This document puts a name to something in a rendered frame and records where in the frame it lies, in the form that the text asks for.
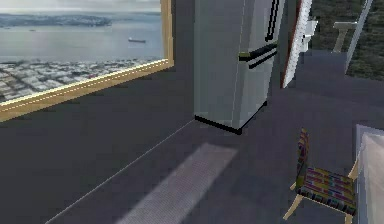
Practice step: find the grey fridge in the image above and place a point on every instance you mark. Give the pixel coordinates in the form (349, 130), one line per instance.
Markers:
(230, 66)

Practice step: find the gold framed seascape picture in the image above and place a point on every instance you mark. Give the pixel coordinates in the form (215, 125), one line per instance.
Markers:
(76, 46)

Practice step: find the multicoloured striped wooden chair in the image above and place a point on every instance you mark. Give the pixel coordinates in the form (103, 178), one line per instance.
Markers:
(325, 188)

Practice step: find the pale pedestal table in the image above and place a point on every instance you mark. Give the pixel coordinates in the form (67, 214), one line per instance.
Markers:
(342, 33)

